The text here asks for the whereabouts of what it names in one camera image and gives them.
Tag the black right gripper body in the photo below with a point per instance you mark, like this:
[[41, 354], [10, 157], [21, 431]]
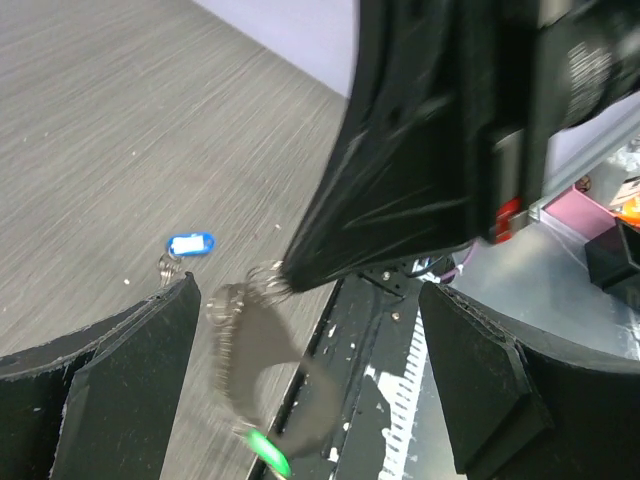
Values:
[[558, 65]]

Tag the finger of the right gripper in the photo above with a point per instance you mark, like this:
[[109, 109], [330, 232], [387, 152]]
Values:
[[409, 173]]

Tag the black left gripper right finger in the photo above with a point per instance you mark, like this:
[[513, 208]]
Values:
[[523, 403]]

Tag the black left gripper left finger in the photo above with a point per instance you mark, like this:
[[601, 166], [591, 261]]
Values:
[[100, 402]]

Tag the green key tag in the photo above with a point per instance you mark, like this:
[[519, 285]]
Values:
[[266, 451]]

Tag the silver key on blue tag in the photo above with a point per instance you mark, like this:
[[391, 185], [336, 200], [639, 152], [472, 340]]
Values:
[[168, 266]]

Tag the black plastic bin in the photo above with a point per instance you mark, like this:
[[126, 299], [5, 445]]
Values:
[[613, 261]]

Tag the blue key tag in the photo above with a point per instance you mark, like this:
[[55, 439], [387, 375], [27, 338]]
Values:
[[192, 244]]

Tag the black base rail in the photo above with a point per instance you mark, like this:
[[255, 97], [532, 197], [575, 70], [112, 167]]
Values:
[[369, 338]]

